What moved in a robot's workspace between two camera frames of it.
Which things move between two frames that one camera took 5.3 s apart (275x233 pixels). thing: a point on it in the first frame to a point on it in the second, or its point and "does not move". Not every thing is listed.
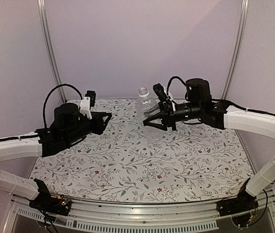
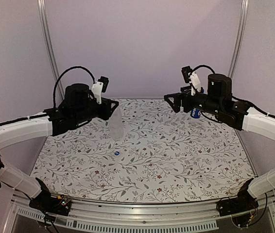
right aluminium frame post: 240,31 does not move
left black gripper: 98,116 to 107,103
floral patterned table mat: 193,163 does not move
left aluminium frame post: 46,34 does not move
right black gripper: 166,115 to 185,95
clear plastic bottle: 146,106 to 116,125
